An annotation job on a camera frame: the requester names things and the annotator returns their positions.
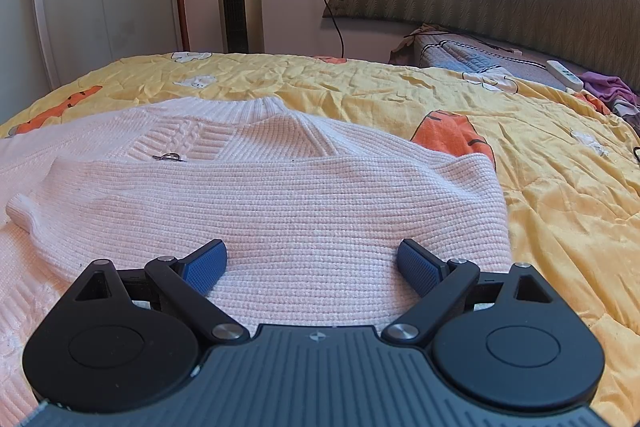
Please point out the grey striped cloth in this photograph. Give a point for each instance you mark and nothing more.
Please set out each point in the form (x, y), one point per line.
(627, 109)

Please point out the grey patterned pillow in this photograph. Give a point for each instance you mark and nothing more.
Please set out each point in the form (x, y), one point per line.
(465, 54)

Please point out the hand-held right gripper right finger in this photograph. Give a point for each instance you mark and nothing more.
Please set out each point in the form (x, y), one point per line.
(417, 269)

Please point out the purple cloth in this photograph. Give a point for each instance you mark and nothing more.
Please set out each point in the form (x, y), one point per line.
(607, 87)

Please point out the small metal brooch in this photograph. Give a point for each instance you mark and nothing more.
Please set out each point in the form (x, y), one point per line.
(172, 156)

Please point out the white power strip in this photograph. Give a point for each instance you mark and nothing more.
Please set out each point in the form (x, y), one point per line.
(565, 74)

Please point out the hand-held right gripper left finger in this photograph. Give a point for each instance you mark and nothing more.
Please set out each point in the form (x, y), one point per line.
(202, 269)

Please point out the yellow carrot print quilt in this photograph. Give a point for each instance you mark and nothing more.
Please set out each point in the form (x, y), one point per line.
(550, 187)

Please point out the pale pink knit sweater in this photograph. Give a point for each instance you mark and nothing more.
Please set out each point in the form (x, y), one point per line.
(300, 197)

